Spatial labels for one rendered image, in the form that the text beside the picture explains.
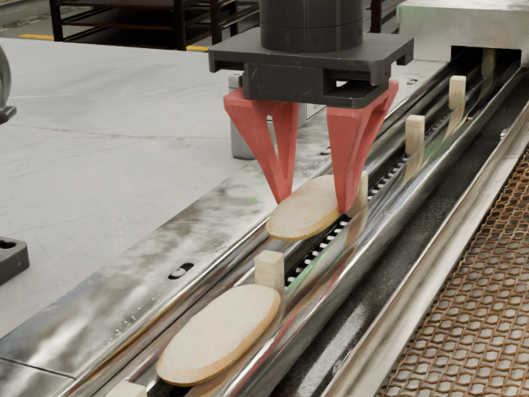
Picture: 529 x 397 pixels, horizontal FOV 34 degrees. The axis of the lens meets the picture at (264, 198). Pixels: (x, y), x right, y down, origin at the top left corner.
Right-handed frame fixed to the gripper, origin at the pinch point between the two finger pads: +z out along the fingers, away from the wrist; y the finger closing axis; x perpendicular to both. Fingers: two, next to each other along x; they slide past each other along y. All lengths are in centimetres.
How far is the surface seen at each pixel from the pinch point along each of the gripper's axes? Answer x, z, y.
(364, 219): 5.1, 3.6, 1.4
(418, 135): 21.4, 3.0, 0.3
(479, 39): 45.2, 0.1, -0.2
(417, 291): -10.7, -0.6, 9.4
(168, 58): 54, 7, -43
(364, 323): -2.8, 6.5, 4.2
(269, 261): -6.5, 1.5, 0.0
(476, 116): 26.4, 2.5, 3.9
